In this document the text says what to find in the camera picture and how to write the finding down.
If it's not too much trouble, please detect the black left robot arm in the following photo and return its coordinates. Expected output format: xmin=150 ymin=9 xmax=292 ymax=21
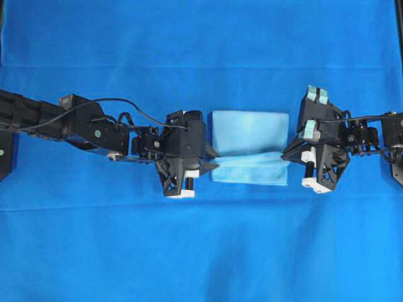
xmin=1 ymin=91 xmax=219 ymax=198

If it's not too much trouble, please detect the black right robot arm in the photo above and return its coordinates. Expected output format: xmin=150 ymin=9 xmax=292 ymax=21
xmin=281 ymin=86 xmax=402 ymax=194

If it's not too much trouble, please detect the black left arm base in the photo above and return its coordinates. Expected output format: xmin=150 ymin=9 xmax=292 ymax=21
xmin=0 ymin=131 xmax=19 ymax=181

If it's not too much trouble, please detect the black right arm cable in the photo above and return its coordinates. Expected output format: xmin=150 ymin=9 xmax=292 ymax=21
xmin=310 ymin=109 xmax=403 ymax=126

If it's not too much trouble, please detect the dark blue table cloth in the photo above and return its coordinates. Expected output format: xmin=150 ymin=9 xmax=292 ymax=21
xmin=1 ymin=1 xmax=402 ymax=301

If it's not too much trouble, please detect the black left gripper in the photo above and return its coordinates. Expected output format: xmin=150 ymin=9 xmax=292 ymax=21
xmin=130 ymin=110 xmax=219 ymax=199

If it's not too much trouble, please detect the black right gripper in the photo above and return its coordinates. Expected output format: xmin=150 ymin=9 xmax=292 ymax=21
xmin=281 ymin=85 xmax=383 ymax=194

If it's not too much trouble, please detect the light blue towel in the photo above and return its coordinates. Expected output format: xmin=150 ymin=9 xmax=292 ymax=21
xmin=212 ymin=111 xmax=289 ymax=186

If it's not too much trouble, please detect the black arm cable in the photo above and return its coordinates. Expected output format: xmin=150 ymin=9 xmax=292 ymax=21
xmin=0 ymin=98 xmax=193 ymax=135
xmin=310 ymin=109 xmax=403 ymax=126

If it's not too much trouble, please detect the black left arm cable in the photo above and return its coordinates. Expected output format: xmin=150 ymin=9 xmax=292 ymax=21
xmin=0 ymin=98 xmax=193 ymax=135

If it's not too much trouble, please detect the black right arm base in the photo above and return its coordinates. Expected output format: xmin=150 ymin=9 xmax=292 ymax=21
xmin=390 ymin=150 xmax=403 ymax=186

